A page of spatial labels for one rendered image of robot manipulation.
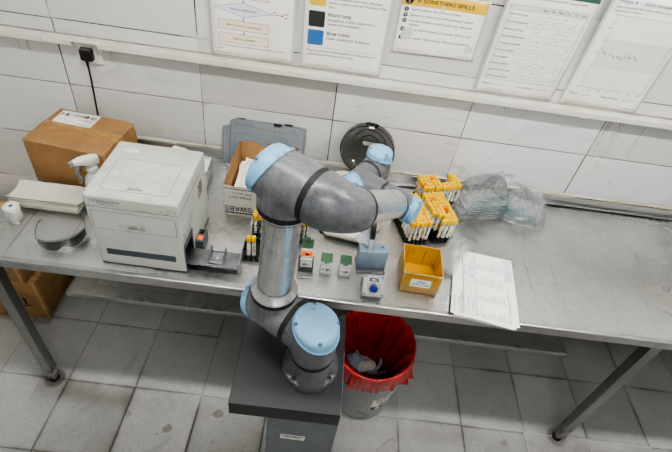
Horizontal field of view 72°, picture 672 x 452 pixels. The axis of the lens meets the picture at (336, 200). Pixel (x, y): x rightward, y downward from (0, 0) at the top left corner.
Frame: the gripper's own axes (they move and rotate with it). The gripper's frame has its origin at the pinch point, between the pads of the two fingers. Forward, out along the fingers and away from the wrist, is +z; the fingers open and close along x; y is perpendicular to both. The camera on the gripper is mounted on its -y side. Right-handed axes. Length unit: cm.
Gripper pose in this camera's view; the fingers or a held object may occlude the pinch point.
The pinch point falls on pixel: (367, 236)
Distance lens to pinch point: 155.0
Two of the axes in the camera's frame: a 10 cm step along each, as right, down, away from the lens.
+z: -1.2, 7.4, 6.6
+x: 0.5, 6.7, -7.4
